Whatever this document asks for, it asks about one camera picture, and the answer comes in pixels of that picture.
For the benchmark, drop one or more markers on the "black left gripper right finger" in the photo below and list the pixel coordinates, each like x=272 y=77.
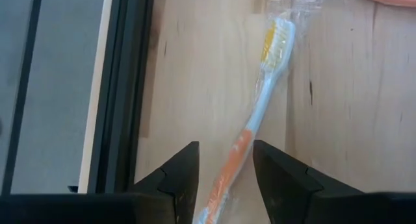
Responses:
x=282 y=185

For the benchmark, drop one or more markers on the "black frame bracket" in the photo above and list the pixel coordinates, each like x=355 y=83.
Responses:
x=73 y=189

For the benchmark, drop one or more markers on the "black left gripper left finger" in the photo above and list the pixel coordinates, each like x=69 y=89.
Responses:
x=182 y=191

